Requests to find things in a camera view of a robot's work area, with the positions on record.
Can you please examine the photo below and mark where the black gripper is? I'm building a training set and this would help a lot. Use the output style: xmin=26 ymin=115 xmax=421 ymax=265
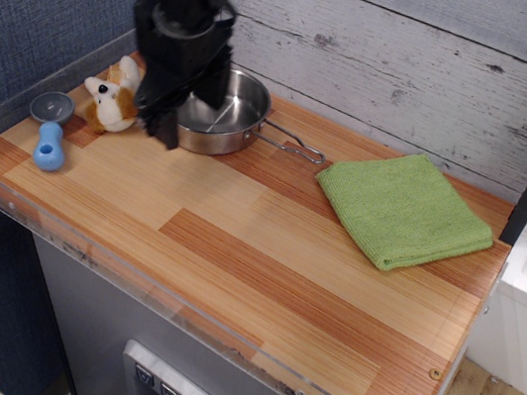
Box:
xmin=134 ymin=0 xmax=237 ymax=149

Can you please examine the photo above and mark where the stainless steel pan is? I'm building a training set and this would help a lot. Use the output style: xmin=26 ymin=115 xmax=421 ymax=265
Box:
xmin=177 ymin=68 xmax=326 ymax=165

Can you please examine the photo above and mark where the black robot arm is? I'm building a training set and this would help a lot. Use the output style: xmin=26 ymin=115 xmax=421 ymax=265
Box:
xmin=134 ymin=0 xmax=238 ymax=149

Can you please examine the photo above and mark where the green folded cloth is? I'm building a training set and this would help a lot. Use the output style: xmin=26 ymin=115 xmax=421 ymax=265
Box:
xmin=316 ymin=153 xmax=493 ymax=271

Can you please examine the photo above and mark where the plush corgi toy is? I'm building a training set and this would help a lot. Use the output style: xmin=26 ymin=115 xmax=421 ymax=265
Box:
xmin=84 ymin=55 xmax=143 ymax=135

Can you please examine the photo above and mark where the blue grey toy scoop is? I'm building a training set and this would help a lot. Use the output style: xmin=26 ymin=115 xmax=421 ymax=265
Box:
xmin=29 ymin=91 xmax=75 ymax=172

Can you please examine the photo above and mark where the grey cabinet with buttons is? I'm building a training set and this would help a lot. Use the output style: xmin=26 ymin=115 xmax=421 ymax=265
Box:
xmin=34 ymin=237 xmax=286 ymax=395

